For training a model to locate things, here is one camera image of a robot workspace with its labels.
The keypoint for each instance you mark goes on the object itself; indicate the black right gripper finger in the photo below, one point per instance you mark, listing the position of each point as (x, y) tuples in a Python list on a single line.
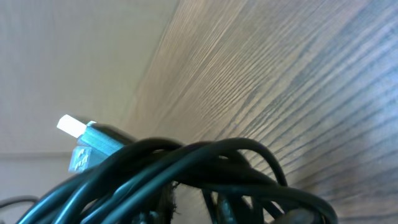
[(159, 208)]

